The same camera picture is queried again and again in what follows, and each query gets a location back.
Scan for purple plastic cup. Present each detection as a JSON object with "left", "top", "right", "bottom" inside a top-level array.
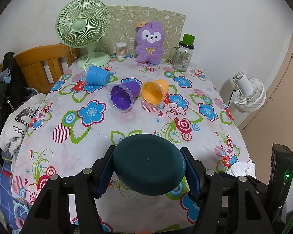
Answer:
[{"left": 108, "top": 81, "right": 140, "bottom": 113}]

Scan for dark teal cup yellow rim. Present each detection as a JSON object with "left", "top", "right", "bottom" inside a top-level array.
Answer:
[{"left": 113, "top": 134, "right": 186, "bottom": 196}]

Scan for black jacket pile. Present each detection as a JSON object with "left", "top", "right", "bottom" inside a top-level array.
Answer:
[{"left": 0, "top": 51, "right": 28, "bottom": 165}]

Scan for crumpled white tissue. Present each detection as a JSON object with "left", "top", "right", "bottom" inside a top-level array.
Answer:
[{"left": 227, "top": 160, "right": 256, "bottom": 178}]

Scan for orange plastic cup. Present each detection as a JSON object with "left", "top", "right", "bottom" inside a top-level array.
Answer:
[{"left": 140, "top": 79, "right": 169, "bottom": 107}]

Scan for cotton swab container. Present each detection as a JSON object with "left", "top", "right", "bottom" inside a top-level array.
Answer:
[{"left": 115, "top": 42, "right": 127, "bottom": 58}]

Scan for floral tablecloth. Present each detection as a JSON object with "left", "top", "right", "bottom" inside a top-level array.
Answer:
[{"left": 11, "top": 54, "right": 251, "bottom": 234}]

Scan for blue plastic cup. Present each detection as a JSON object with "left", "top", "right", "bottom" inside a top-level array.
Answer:
[{"left": 85, "top": 65, "right": 111, "bottom": 87}]

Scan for white printed t-shirt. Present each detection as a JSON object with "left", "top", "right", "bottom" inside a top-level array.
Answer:
[{"left": 0, "top": 94, "right": 46, "bottom": 155}]

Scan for glass jar green lid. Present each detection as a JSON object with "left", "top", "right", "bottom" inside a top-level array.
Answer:
[{"left": 169, "top": 33, "right": 195, "bottom": 72}]

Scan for beige patterned foam mat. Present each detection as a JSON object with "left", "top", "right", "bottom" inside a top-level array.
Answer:
[{"left": 95, "top": 5, "right": 186, "bottom": 59}]

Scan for white floor fan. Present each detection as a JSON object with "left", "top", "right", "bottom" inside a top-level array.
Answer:
[{"left": 228, "top": 71, "right": 267, "bottom": 113}]

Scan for purple plush bunny toy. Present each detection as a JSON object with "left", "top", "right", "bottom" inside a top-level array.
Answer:
[{"left": 135, "top": 21, "right": 165, "bottom": 65}]

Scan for green desk fan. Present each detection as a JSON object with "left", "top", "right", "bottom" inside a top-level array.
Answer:
[{"left": 55, "top": 0, "right": 111, "bottom": 69}]

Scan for blue checkered bed sheet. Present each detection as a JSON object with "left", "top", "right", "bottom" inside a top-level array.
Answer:
[{"left": 0, "top": 161, "right": 28, "bottom": 231}]

